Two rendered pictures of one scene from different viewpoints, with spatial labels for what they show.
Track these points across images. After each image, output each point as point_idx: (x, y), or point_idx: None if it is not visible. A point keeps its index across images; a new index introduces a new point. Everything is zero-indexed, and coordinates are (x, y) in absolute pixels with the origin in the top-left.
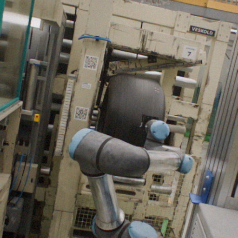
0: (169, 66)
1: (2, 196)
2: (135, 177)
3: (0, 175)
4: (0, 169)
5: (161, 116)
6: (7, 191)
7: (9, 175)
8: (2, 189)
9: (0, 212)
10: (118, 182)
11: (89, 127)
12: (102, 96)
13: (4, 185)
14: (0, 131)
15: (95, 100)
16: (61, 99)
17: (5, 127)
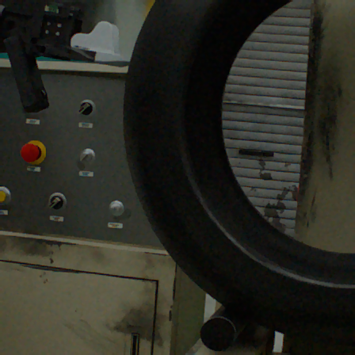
0: None
1: (94, 271)
2: (218, 311)
3: (161, 250)
4: (152, 233)
5: (158, 9)
6: (138, 284)
7: (166, 253)
8: (78, 246)
9: (85, 303)
10: (242, 339)
11: (303, 139)
12: None
13: (103, 250)
14: (100, 121)
15: (311, 44)
16: None
17: (82, 106)
